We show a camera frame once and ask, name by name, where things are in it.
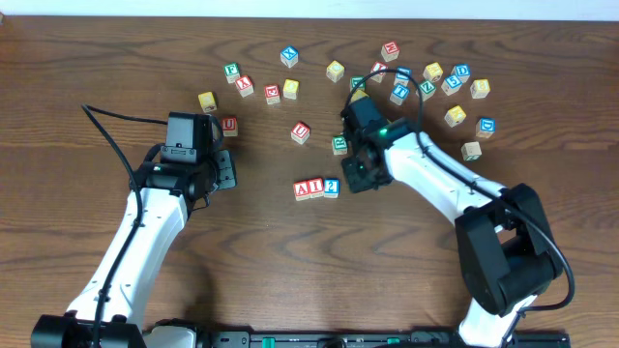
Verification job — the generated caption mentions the yellow block far left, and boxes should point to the yellow block far left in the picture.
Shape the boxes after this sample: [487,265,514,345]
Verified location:
[197,92,218,113]

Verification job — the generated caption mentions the green F block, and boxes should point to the green F block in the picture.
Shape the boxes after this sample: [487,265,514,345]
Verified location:
[223,62,241,84]

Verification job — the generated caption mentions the plain L 7 block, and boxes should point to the plain L 7 block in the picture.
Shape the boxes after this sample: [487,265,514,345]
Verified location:
[460,141,482,161]

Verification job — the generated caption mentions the green R block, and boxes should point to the green R block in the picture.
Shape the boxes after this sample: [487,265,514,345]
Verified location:
[332,135,348,156]

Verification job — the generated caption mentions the green B block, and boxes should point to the green B block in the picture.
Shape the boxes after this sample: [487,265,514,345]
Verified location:
[349,75,366,92]

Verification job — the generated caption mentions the right black cable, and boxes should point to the right black cable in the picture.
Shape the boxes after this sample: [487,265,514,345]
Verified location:
[341,68,576,348]

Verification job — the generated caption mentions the yellow K block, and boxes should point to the yellow K block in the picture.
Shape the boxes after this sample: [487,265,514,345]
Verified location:
[444,105,466,128]

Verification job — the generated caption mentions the red block beside yellow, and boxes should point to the red block beside yellow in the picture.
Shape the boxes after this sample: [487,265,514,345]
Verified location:
[264,84,280,104]

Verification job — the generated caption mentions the yellow block far right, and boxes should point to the yellow block far right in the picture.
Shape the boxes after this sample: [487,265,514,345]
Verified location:
[470,79,491,100]

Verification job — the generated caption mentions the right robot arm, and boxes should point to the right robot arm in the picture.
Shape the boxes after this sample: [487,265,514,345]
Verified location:
[341,97,570,347]

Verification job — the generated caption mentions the red M block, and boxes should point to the red M block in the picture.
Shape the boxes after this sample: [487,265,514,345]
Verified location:
[381,41,400,62]

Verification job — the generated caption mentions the blue d block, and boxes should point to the blue d block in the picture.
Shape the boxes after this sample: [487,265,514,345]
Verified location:
[475,117,496,138]
[451,64,471,83]

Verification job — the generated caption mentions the blue D block upper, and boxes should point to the blue D block upper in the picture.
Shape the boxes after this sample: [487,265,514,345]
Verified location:
[451,64,471,83]

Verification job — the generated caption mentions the red U block centre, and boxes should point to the red U block centre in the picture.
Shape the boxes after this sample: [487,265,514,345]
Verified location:
[290,122,310,145]

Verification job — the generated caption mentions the yellow block upper right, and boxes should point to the yellow block upper right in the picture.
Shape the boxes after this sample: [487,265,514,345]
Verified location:
[423,62,443,83]

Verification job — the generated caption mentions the red u block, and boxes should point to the red u block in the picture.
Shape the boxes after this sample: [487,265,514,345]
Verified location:
[221,117,239,137]
[290,122,310,145]

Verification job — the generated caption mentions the red i block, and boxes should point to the red i block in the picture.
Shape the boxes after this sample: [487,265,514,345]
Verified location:
[370,62,389,83]
[308,178,325,198]

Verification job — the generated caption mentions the red U block left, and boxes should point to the red U block left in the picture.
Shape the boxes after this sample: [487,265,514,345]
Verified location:
[221,117,239,137]

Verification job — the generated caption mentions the yellow block upper centre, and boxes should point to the yellow block upper centre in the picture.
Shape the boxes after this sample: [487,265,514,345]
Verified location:
[326,60,345,83]

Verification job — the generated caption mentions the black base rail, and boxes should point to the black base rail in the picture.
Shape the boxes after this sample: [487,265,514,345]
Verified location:
[197,329,572,348]

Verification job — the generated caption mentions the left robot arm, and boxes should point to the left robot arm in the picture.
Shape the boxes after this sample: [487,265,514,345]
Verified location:
[30,112,237,347]

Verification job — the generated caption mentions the blue T block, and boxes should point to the blue T block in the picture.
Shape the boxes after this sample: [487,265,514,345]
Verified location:
[390,84,410,105]

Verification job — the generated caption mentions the blue X block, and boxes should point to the blue X block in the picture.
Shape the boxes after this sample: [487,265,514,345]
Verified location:
[280,45,299,69]

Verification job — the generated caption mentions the blue D block right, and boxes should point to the blue D block right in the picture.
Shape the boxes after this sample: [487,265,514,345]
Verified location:
[475,117,496,138]

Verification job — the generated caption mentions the blue 2 block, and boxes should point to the blue 2 block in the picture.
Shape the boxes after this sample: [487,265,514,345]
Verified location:
[324,179,339,198]

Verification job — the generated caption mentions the yellow block upper left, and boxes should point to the yellow block upper left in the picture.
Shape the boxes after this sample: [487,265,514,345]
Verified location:
[282,78,300,100]

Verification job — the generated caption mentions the red X block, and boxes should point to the red X block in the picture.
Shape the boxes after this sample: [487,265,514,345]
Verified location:
[234,75,254,98]

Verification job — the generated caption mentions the black cable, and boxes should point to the black cable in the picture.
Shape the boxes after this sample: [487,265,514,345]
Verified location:
[80,103,170,348]
[341,68,576,348]

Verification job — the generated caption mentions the blue S block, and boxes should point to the blue S block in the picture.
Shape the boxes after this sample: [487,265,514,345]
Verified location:
[441,74,462,96]

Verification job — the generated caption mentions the left black cable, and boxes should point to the left black cable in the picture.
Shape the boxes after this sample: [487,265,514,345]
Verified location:
[80,103,170,348]

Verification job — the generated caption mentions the yellow O block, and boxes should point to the yellow O block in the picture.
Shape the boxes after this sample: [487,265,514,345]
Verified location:
[350,90,368,102]

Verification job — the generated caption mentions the blue L block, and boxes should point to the blue L block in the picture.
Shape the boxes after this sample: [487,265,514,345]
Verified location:
[394,67,412,87]

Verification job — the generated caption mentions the green Z block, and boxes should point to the green Z block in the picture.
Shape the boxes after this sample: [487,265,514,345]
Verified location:
[416,80,436,102]

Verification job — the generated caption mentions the red A block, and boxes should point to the red A block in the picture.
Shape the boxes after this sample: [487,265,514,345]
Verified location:
[293,181,310,201]

